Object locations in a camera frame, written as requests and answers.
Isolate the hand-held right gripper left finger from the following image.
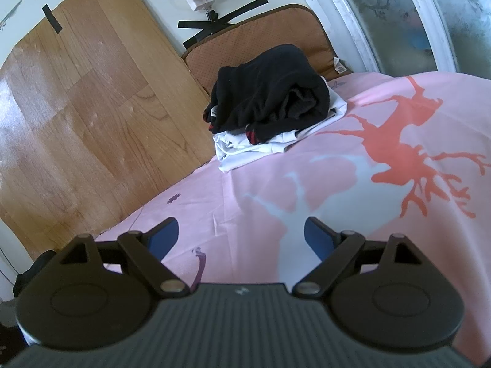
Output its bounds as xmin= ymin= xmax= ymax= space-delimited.
xmin=57 ymin=217 xmax=190 ymax=299

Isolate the frosted glass window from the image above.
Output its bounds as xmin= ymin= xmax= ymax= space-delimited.
xmin=286 ymin=0 xmax=491 ymax=81

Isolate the dark cloth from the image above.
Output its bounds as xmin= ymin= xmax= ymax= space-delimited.
xmin=13 ymin=250 xmax=59 ymax=300

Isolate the black garment with red marks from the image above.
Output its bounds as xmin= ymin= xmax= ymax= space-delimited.
xmin=203 ymin=44 xmax=331 ymax=145

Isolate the wood-look wall board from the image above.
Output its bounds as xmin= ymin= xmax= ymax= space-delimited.
xmin=0 ymin=0 xmax=215 ymax=262

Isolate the pink printed bedsheet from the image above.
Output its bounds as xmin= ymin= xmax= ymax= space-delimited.
xmin=94 ymin=71 xmax=491 ymax=368

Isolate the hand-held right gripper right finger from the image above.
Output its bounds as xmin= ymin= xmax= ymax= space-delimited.
xmin=293 ymin=217 xmax=424 ymax=299

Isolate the white garment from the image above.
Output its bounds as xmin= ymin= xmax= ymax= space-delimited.
xmin=213 ymin=79 xmax=348 ymax=173

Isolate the brown cushion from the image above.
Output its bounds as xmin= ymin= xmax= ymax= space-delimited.
xmin=181 ymin=4 xmax=354 ymax=97

